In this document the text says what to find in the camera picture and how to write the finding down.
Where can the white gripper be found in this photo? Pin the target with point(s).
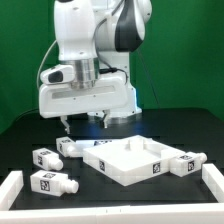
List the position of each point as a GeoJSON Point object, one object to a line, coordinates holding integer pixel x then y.
{"type": "Point", "coordinates": [61, 100]}

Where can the white square table top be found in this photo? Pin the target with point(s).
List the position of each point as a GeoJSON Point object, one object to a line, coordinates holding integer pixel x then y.
{"type": "Point", "coordinates": [131, 160]}

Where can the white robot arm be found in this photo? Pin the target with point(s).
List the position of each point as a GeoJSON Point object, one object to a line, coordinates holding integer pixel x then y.
{"type": "Point", "coordinates": [95, 38]}

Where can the white marker sheet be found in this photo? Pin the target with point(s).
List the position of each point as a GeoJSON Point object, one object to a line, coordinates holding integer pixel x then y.
{"type": "Point", "coordinates": [82, 144]}

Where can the white U-shaped fence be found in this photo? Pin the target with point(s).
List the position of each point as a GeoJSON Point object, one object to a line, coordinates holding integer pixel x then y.
{"type": "Point", "coordinates": [202, 213]}

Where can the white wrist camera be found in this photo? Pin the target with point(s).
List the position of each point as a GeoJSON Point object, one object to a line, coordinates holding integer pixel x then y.
{"type": "Point", "coordinates": [58, 74]}

